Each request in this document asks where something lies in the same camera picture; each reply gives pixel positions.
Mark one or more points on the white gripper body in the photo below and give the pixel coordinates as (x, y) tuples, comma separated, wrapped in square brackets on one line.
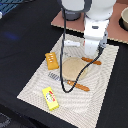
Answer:
[(95, 35)]

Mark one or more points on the orange bread loaf toy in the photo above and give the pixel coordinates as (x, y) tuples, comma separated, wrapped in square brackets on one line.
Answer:
[(51, 61)]

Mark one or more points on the yellow butter box toy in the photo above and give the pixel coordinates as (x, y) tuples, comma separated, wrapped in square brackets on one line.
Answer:
[(50, 98)]

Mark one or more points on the white ghost-shaped toy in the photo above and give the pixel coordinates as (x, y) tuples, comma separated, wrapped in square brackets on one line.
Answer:
[(71, 43)]

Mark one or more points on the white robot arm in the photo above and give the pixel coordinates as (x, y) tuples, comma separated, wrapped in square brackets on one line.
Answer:
[(97, 14)]

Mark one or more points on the beige bowl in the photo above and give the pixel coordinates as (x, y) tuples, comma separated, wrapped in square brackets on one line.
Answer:
[(124, 16)]

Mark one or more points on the small dark grey pot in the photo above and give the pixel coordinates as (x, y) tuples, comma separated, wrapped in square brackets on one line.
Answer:
[(70, 16)]

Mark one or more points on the round beige plate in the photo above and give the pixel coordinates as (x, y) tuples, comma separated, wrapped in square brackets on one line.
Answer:
[(71, 67)]

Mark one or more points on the beige woven placemat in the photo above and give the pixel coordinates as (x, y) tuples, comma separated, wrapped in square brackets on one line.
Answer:
[(78, 107)]

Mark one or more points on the knife with orange handle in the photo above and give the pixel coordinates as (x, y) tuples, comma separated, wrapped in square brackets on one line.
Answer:
[(89, 60)]

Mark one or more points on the fork with orange handle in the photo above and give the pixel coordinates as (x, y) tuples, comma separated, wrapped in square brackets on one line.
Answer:
[(73, 84)]

